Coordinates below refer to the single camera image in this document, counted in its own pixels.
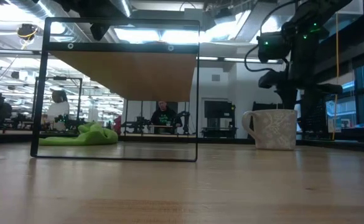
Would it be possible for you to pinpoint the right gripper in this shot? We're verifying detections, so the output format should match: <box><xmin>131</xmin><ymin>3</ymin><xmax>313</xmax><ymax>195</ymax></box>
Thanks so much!
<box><xmin>258</xmin><ymin>62</ymin><xmax>344</xmax><ymax>125</ymax></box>

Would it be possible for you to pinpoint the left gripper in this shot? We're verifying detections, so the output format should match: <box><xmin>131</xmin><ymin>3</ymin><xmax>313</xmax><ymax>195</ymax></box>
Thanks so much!
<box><xmin>55</xmin><ymin>0</ymin><xmax>129</xmax><ymax>42</ymax></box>

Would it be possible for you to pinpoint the white patterned mug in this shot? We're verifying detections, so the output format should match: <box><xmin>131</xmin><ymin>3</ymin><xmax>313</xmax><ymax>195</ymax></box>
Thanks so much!
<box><xmin>241</xmin><ymin>109</ymin><xmax>298</xmax><ymax>151</ymax></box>

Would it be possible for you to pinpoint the black equipment cart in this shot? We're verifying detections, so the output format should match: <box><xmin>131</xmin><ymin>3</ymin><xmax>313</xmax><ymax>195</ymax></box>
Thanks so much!
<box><xmin>202</xmin><ymin>100</ymin><xmax>239</xmax><ymax>138</ymax></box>

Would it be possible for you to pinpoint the green cloth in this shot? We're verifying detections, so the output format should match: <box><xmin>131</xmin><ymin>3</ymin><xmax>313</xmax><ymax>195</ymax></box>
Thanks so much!
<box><xmin>39</xmin><ymin>121</ymin><xmax>119</xmax><ymax>146</ymax></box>

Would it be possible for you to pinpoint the wooden shelf with black frame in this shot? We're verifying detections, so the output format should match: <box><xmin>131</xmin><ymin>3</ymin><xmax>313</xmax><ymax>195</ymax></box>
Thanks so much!
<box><xmin>30</xmin><ymin>17</ymin><xmax>200</xmax><ymax>163</ymax></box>

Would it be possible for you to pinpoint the silver ceiling duct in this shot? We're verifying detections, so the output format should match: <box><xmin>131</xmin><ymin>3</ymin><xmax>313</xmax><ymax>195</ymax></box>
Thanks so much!
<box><xmin>9</xmin><ymin>0</ymin><xmax>88</xmax><ymax>43</ymax></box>

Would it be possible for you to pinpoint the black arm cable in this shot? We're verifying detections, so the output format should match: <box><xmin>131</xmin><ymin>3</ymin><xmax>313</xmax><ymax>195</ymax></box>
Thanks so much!
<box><xmin>244</xmin><ymin>43</ymin><xmax>284</xmax><ymax>73</ymax></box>

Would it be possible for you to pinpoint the black ceiling cable reel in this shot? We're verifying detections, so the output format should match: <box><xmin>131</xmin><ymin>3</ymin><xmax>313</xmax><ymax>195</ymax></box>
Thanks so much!
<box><xmin>16</xmin><ymin>23</ymin><xmax>40</xmax><ymax>42</ymax></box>

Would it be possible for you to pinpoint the black rig frame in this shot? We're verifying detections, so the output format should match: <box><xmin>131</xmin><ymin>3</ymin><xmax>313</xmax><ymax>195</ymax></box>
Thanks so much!
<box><xmin>0</xmin><ymin>130</ymin><xmax>364</xmax><ymax>153</ymax></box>

